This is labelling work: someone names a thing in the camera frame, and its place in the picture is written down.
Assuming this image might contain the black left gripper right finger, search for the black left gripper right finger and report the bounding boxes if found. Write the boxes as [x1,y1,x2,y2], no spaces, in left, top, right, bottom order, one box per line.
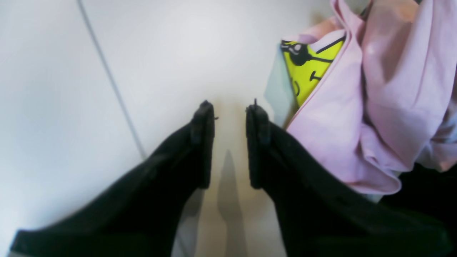
[245,104,452,257]

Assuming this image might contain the pink T-shirt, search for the pink T-shirt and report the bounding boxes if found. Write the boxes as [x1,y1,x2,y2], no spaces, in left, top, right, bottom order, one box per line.
[280,0,457,195]

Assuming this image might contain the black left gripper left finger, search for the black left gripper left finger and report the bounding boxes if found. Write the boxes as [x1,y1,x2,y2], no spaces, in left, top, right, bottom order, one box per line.
[10,101,215,257]

